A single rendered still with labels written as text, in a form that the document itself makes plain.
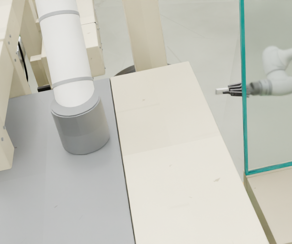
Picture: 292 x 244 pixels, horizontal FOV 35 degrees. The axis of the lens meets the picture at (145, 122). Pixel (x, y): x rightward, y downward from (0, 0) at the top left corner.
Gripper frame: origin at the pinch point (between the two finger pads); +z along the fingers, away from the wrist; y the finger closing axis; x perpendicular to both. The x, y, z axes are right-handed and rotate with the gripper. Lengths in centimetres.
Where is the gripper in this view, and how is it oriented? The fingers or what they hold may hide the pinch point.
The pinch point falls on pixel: (222, 91)
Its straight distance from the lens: 254.0
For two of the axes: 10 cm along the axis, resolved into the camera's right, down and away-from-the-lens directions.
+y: 1.4, 5.9, -7.9
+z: -9.9, 0.9, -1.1
